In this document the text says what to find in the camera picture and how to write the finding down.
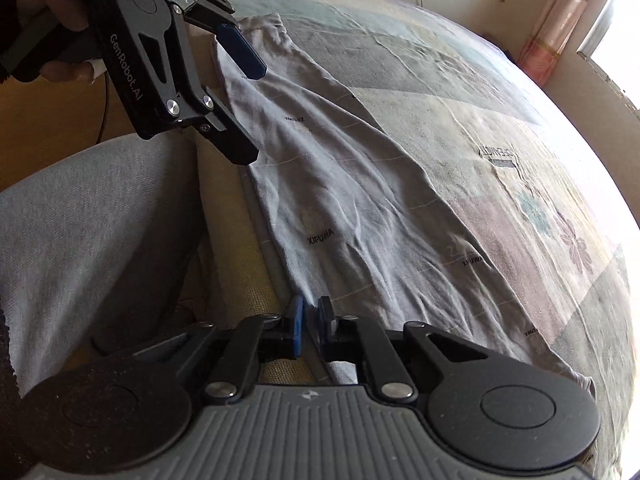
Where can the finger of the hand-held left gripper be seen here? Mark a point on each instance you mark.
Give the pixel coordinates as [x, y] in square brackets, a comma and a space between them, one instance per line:
[235, 145]
[245, 52]

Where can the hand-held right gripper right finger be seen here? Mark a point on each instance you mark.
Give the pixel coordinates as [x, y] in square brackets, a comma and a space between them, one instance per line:
[323, 322]

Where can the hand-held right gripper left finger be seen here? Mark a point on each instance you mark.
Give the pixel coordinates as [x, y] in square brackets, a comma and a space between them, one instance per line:
[298, 325]

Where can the grey pants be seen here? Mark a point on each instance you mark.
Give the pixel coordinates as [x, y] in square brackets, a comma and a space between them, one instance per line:
[350, 185]

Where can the person's leg in grey trousers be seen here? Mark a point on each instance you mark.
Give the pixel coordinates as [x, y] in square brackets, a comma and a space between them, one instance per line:
[90, 240]

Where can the bed with patchwork sheet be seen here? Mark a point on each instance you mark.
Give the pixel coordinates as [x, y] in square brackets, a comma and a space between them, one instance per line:
[475, 135]

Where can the window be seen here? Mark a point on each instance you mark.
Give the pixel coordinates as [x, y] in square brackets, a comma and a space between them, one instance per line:
[615, 35]

